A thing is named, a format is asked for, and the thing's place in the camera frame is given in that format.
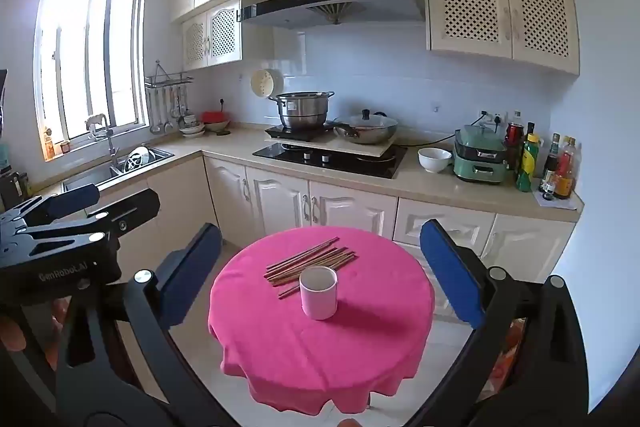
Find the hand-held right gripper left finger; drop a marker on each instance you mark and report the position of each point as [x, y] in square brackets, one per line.
[192, 272]

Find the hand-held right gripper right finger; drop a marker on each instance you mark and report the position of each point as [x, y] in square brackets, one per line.
[452, 272]

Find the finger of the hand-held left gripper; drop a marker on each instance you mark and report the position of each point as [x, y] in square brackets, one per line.
[132, 209]
[75, 199]

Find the pile of wooden chopsticks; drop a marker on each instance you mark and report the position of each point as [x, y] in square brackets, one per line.
[320, 259]

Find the row of hanging steel utensils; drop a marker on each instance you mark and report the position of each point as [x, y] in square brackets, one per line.
[167, 107]

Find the person's left hand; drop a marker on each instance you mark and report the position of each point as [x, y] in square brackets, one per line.
[11, 333]

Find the steel sink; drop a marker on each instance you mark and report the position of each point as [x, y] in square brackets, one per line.
[90, 177]

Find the steel faucet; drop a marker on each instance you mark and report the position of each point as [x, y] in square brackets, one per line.
[112, 147]

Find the stack of white dishes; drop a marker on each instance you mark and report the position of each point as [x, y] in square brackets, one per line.
[191, 128]

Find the cream lower cabinets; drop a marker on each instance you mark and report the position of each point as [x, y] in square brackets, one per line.
[280, 202]

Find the white bowl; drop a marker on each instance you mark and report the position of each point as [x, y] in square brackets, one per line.
[434, 159]

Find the green multi-cooker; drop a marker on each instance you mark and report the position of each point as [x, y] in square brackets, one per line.
[477, 157]

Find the red bowl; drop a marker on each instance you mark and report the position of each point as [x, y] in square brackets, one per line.
[216, 119]

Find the small dark bottle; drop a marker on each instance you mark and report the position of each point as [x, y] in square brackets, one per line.
[548, 192]

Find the white paper sheet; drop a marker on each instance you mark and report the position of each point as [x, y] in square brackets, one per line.
[560, 204]

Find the green bottle yellow cap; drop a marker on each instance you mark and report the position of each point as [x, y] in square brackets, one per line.
[527, 164]

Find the sliding window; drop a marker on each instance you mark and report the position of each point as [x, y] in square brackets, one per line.
[75, 57]

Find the dark sauce bottle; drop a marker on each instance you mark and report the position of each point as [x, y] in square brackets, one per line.
[551, 164]

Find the black gas hob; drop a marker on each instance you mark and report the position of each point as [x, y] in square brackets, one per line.
[350, 168]

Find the dark bottle red label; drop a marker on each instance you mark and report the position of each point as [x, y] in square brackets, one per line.
[513, 138]

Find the orange oil bottle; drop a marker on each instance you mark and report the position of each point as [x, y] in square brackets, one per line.
[566, 172]

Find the wooden board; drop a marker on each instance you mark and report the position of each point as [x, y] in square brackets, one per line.
[350, 150]

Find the steel wok with lid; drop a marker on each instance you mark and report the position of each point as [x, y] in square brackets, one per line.
[370, 132]

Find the black induction cooker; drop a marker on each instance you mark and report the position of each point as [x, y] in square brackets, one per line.
[295, 133]

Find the white steamer tray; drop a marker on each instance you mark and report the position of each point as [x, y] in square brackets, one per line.
[266, 83]

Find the steel stockpot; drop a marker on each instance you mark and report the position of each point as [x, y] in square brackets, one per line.
[302, 114]

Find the small lattice door cabinet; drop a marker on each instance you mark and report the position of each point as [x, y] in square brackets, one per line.
[222, 32]

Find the large lattice door cabinet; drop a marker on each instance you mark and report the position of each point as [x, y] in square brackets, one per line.
[500, 12]

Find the steel wall rack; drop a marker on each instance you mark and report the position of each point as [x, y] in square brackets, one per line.
[167, 79]

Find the white wall sockets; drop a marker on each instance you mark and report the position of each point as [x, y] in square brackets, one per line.
[492, 117]

